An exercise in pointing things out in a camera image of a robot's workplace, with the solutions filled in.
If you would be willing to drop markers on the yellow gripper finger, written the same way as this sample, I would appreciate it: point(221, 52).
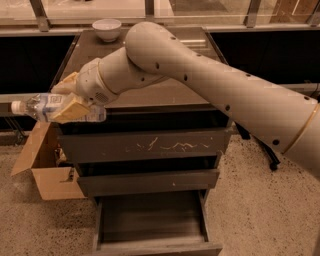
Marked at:
point(73, 107)
point(67, 85)

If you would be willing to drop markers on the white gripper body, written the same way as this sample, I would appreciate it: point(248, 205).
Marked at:
point(89, 82)

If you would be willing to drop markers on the clear plastic water bottle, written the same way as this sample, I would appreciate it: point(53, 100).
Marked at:
point(41, 106)

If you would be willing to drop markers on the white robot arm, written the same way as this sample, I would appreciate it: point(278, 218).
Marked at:
point(285, 120)

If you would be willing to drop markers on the top cabinet drawer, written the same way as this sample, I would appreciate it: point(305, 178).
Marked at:
point(147, 136)

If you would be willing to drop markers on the cabinet drawer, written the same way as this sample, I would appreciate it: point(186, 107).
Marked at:
point(147, 136)
point(158, 224)
point(150, 176)

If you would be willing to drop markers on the dark brown drawer cabinet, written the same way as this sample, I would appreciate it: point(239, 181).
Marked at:
point(168, 97)

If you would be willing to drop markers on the middle cabinet drawer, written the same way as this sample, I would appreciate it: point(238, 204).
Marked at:
point(150, 176)

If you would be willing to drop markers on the bottom cabinet drawer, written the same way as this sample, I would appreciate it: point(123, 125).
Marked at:
point(158, 224)

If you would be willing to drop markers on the open cardboard box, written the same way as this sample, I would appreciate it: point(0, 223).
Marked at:
point(38, 156)

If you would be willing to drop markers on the white ceramic bowl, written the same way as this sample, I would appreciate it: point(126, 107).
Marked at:
point(107, 30)

